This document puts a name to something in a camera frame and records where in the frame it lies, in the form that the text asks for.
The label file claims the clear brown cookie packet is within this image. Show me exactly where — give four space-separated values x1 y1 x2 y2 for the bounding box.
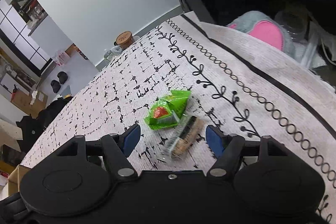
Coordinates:
163 114 204 159

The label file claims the bright green triangular snack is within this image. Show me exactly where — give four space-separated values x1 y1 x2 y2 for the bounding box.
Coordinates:
144 90 191 130

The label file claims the patterned white bed cloth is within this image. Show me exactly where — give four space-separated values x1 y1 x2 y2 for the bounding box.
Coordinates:
22 12 335 223

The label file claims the left black slipper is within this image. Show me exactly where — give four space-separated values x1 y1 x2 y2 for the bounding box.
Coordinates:
51 80 61 94

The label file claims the black slipper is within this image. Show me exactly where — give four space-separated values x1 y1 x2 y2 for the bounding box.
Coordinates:
57 71 68 85
51 80 61 94

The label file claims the right black slipper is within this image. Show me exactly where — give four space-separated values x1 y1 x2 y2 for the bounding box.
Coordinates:
57 71 68 85

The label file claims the cork lid glass jar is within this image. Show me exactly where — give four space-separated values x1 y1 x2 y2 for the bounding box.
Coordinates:
114 31 135 50

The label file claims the small cardboard box on floor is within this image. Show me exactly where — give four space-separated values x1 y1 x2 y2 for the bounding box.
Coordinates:
11 90 48 118

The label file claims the pink water bottle pack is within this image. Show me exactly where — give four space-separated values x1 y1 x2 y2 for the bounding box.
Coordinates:
52 50 70 66

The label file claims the grey pink plush toy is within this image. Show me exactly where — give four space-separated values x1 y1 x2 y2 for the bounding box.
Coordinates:
227 11 295 58

